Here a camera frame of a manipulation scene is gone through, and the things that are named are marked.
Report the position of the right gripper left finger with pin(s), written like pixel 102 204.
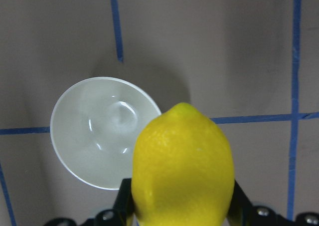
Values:
pixel 122 212

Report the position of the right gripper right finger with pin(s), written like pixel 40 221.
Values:
pixel 243 213

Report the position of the yellow lemon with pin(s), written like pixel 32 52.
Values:
pixel 183 171

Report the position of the cream ceramic bowl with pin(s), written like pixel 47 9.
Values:
pixel 94 126

